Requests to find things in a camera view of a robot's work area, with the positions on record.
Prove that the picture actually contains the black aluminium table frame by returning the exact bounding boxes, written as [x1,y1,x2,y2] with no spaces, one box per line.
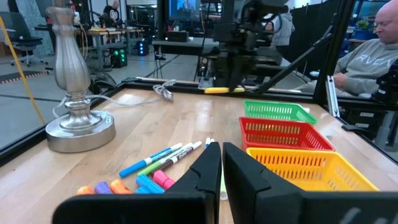
[0,0,398,167]

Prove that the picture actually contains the yellow plastic basket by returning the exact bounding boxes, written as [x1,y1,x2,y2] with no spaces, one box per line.
[246,147,380,192]

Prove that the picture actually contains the yellow hanging cord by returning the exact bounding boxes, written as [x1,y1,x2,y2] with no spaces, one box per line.
[0,15,47,125]

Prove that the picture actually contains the white lamp cord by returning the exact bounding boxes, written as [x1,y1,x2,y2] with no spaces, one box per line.
[52,78,177,119]

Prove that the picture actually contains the black computer green lights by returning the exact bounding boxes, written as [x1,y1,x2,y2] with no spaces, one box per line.
[109,45,129,69]

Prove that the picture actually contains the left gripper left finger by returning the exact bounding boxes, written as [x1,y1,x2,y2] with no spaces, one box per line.
[52,142,222,224]

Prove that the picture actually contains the red plastic basket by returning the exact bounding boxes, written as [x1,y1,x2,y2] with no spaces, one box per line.
[238,116,336,152]

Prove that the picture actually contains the pink highlighter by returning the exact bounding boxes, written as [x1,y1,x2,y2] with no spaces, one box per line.
[152,169,177,190]

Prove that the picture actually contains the thin green whiteboard marker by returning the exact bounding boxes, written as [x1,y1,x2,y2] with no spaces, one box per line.
[137,142,194,177]

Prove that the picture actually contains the black labelled drawer unit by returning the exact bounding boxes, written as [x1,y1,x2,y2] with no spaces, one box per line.
[341,104,391,139]

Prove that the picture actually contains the black table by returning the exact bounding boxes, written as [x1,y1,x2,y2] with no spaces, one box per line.
[151,36,218,57]

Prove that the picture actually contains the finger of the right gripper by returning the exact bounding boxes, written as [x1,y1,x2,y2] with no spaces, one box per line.
[236,58,249,91]
[225,58,238,93]

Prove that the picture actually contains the computer monitor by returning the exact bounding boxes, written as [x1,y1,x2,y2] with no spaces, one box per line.
[167,0,202,22]

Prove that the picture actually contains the green plastic basket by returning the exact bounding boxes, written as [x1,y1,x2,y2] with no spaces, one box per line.
[243,100,318,126]

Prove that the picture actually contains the silver lamp white shade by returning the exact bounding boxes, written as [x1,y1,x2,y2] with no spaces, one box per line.
[45,0,117,154]

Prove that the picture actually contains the black box blue lights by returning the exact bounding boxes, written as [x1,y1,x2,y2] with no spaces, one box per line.
[136,39,150,57]

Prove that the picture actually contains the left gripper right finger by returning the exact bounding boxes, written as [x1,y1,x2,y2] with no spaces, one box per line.
[222,142,398,224]

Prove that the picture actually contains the person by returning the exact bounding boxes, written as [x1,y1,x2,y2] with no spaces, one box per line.
[292,0,398,98]
[264,5,296,60]
[101,0,124,29]

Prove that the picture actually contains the silver aluminium bracket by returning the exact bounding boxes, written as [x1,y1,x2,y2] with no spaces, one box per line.
[325,75,341,118]

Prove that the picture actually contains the dark office chair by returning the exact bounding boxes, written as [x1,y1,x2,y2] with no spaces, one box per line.
[0,11,50,68]

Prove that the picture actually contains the wooden workbench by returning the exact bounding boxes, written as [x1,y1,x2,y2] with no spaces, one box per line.
[34,26,147,68]

